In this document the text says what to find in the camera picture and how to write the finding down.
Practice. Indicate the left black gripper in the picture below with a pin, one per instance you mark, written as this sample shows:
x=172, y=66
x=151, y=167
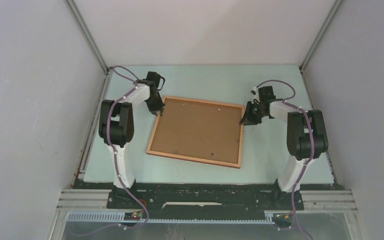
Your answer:
x=154, y=109

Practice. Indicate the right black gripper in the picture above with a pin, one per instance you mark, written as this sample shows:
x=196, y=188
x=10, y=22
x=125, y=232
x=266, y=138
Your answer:
x=248, y=119

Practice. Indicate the wooden picture frame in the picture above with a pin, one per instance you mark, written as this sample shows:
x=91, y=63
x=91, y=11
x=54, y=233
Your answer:
x=195, y=159

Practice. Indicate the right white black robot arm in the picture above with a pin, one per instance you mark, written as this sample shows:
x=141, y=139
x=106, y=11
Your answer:
x=306, y=136

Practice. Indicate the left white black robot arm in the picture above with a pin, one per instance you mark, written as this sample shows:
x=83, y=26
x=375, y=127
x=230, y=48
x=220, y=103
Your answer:
x=116, y=124

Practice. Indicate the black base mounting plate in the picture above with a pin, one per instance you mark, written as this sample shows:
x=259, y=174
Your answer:
x=205, y=202

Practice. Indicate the aluminium rail with cable duct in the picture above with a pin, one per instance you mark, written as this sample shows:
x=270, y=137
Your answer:
x=89, y=205

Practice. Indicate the left aluminium corner post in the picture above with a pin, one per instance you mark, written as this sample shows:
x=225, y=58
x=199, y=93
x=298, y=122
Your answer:
x=85, y=31

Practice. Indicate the aluminium corner post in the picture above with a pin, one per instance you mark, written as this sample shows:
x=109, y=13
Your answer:
x=321, y=34
x=85, y=31

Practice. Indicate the right aluminium corner post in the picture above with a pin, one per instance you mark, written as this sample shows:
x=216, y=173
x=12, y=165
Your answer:
x=321, y=34

